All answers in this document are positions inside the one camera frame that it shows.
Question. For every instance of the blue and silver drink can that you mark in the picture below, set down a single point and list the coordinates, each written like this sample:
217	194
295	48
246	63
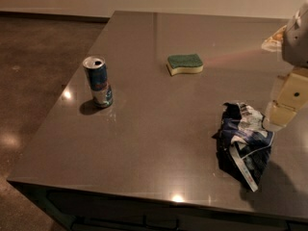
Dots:
96	72

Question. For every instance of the blue chip bag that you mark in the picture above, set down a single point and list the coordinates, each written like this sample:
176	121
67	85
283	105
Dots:
243	144

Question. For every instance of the dark table base frame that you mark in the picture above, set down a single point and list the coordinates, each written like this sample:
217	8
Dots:
77	210

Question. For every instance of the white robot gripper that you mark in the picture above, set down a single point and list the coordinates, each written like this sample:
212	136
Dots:
296	40

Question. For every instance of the green and yellow sponge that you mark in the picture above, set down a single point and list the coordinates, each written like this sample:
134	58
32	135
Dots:
184	64

